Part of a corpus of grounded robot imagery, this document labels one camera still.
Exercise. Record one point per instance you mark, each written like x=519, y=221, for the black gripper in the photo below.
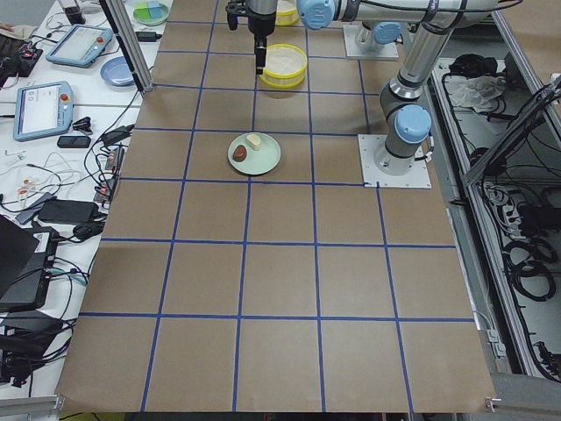
x=260, y=26

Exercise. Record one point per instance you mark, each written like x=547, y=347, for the yellow rimmed bamboo steamer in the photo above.
x=286, y=66

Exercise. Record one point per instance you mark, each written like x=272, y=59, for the white steamed bun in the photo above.
x=254, y=141

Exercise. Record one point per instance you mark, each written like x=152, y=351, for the brown steamed bun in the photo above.
x=240, y=153

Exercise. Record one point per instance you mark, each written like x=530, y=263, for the pale green plate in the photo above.
x=257, y=162

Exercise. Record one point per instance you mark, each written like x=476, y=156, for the blue sponge block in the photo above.
x=154, y=9

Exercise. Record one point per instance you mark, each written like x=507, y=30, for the black power adapter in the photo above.
x=146, y=36

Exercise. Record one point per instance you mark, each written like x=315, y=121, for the green glass bowl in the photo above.
x=153, y=22

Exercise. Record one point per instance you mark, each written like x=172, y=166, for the green sponge block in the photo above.
x=141, y=11

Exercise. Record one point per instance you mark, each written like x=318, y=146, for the blue plate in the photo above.
x=116, y=72

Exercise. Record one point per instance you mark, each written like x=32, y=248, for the far blue teach pendant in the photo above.
x=80, y=46

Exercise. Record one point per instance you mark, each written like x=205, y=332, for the blue teach pendant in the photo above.
x=43, y=110
x=80, y=46

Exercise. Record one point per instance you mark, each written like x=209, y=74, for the dark drink cup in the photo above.
x=72, y=11

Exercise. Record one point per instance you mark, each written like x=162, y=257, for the black phone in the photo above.
x=73, y=142

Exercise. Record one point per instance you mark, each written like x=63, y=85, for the crumpled white cloth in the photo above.
x=480, y=93

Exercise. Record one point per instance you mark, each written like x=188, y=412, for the near blue teach pendant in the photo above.
x=43, y=110

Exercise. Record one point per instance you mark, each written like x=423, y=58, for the black power brick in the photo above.
x=67, y=212

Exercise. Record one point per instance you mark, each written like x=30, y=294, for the black laptop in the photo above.
x=27, y=254

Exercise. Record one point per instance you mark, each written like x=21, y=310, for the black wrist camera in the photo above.
x=235, y=9

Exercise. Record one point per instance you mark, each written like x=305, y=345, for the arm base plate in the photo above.
x=372, y=41
x=380, y=169

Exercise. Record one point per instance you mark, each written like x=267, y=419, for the aluminium frame post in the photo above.
x=120, y=23

